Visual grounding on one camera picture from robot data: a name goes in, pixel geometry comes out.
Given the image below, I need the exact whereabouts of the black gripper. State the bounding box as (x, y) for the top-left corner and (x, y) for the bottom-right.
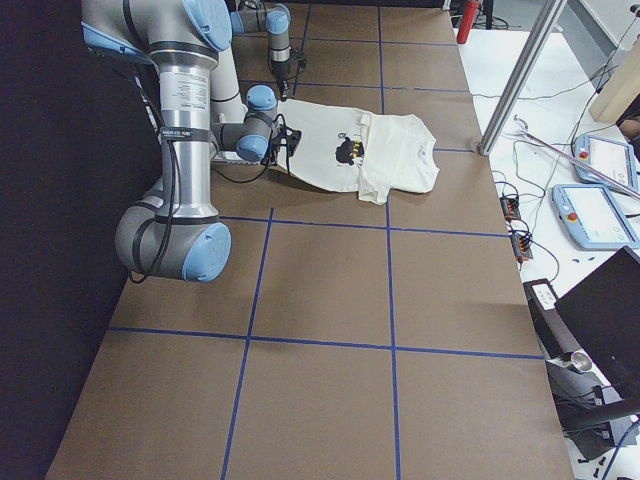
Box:
(260, 127), (303, 167)
(272, 60), (291, 100)

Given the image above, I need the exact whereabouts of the cream long-sleeve printed shirt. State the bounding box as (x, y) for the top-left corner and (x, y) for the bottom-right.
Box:
(278, 99), (439, 205)

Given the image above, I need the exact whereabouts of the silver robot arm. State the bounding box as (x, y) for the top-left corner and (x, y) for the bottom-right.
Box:
(230, 1), (307, 101)
(82, 1), (305, 283)

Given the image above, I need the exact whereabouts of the red cylinder bottle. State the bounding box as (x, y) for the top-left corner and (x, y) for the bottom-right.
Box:
(456, 0), (479, 45)

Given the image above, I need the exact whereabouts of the orange black connector block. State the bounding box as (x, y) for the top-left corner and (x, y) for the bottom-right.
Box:
(500, 196), (521, 222)

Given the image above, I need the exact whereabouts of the metal rod with white hook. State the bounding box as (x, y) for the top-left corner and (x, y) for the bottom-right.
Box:
(513, 115), (640, 201)

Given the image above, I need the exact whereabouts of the near blue teach pendant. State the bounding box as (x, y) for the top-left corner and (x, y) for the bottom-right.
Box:
(551, 184), (639, 251)

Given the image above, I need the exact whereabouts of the blue teach pendant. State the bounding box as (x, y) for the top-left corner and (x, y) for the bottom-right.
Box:
(573, 134), (639, 191)
(551, 184), (639, 251)

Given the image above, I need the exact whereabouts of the far blue teach pendant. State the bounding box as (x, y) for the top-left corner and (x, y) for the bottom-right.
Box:
(573, 134), (639, 191)

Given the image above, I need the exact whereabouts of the wooden board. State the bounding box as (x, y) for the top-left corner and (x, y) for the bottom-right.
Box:
(589, 39), (639, 123)

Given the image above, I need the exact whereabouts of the black box with label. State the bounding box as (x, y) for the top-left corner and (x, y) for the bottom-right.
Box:
(523, 279), (581, 361)

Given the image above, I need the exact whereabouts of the black monitor screen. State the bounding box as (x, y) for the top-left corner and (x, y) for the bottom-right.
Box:
(556, 246), (639, 398)

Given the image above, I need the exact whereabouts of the silver metal cup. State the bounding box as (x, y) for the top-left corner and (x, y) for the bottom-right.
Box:
(568, 351), (593, 374)

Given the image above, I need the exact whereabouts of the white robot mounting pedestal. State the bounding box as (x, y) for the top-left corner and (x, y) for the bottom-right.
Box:
(210, 47), (245, 123)

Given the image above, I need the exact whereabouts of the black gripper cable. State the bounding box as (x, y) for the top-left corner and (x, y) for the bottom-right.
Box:
(127, 114), (291, 286)

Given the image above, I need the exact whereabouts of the aluminium frame post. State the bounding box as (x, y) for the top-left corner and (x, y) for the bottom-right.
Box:
(477, 0), (568, 156)

